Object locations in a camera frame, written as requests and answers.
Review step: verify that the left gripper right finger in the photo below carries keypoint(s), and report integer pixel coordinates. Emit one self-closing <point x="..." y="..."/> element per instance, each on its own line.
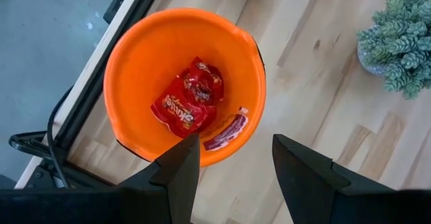
<point x="336" y="204"/>

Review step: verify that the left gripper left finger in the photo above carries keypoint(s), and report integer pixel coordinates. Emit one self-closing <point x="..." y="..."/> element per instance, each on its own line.
<point x="101" y="207"/>

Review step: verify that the red Skittles candy packet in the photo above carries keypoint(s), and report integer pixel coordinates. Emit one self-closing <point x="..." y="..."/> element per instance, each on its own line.
<point x="178" y="114"/>
<point x="203" y="82"/>
<point x="209" y="114"/>

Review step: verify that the maroon candy wrapper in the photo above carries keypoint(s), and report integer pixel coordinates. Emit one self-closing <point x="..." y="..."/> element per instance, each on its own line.
<point x="227" y="133"/>

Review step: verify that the orange pumpkin face bucket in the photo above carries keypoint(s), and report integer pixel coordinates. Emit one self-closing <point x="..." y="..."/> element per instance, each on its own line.
<point x="141" y="66"/>

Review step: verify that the artificial succulent in grey pot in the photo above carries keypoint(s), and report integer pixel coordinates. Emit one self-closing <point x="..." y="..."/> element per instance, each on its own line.
<point x="400" y="42"/>

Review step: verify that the black aluminium frame rail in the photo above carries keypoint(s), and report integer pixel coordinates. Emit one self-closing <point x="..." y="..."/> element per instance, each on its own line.
<point x="77" y="175"/>

